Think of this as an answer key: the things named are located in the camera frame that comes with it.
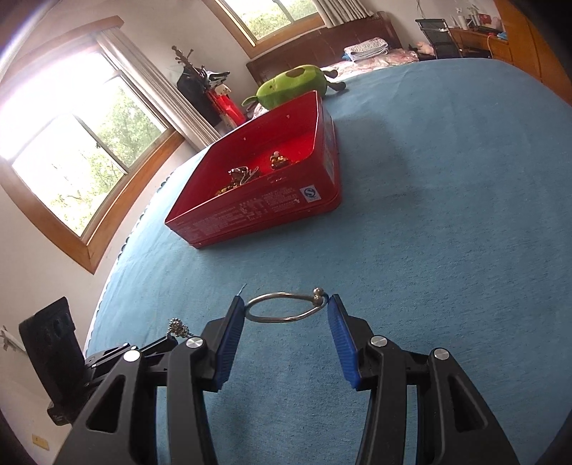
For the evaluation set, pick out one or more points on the gold beaded jewelry piece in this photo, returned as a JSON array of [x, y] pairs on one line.
[[279, 160]]

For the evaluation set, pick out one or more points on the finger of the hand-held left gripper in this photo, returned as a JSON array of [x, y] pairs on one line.
[[161, 348]]

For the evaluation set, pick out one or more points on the wooden desk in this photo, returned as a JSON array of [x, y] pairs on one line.
[[523, 44]]

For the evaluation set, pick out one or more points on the white curtain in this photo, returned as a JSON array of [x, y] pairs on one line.
[[339, 11], [156, 89]]

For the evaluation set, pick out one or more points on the wooden framed window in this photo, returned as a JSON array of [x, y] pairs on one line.
[[89, 250], [243, 42]]

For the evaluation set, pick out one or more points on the green plush toy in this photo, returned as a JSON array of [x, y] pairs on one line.
[[290, 85]]

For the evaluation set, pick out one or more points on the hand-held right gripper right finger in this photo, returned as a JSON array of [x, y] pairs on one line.
[[342, 344]]

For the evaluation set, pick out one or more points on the wooden coat rack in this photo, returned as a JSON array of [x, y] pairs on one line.
[[183, 60]]

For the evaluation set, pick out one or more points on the thin silver ball-end bangle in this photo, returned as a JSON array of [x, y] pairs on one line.
[[318, 293]]

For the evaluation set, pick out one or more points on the pink floral blanket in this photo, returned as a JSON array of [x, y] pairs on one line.
[[393, 60]]

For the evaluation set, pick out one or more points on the black hanging bag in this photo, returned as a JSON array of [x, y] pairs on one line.
[[196, 98]]

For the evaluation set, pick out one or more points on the blue bedspread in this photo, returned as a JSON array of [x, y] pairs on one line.
[[424, 246]]

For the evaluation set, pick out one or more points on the yellowed wall outlet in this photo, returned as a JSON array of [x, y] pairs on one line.
[[41, 441]]

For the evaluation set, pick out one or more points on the black chair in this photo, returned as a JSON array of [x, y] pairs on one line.
[[440, 38]]

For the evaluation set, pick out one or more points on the folded towels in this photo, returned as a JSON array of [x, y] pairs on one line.
[[366, 49]]

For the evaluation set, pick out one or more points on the red tin box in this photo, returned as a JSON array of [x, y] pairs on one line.
[[250, 214]]

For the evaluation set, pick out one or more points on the red hanging bag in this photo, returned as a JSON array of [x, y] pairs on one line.
[[228, 109]]

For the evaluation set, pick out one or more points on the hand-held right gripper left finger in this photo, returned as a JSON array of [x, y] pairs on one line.
[[228, 344]]

